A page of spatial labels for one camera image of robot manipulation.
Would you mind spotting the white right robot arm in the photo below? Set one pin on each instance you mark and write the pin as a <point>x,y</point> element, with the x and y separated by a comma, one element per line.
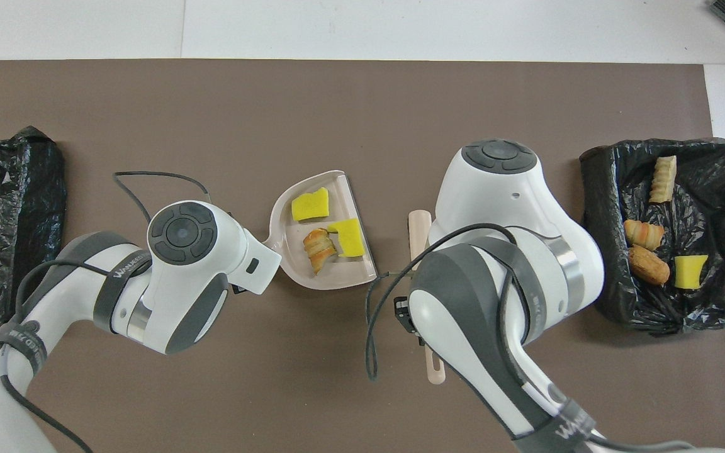
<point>501,201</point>

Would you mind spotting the notched yellow sponge piece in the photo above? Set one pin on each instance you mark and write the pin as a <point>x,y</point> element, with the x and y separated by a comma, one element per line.
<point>309,205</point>

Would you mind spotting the brown bread roll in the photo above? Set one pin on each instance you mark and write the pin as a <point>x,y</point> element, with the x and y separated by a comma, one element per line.
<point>649,266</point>

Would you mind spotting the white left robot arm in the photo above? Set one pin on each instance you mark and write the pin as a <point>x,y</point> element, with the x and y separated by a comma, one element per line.
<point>186,277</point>

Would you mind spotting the striped orange croissant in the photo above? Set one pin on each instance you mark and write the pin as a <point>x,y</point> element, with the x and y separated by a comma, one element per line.
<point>320,251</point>
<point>644,234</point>

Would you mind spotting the wedge yellow sponge piece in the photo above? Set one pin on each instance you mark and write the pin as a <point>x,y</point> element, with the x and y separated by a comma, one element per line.
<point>351,239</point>

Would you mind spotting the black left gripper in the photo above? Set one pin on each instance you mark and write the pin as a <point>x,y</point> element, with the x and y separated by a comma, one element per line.
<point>237,289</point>

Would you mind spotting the beige plastic dustpan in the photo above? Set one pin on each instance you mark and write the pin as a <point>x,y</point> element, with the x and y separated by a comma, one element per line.
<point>290,238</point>

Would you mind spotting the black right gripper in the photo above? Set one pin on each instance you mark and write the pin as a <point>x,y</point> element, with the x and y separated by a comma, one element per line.
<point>405,311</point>

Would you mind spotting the pale ridged pastry piece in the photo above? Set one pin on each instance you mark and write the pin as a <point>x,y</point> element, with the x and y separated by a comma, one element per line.
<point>663,179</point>

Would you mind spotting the brown paper table mat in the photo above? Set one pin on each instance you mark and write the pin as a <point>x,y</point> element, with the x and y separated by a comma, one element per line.
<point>362,113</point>

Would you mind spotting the small yellow sponge piece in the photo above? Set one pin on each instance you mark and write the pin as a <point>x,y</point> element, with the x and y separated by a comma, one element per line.
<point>690,272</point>

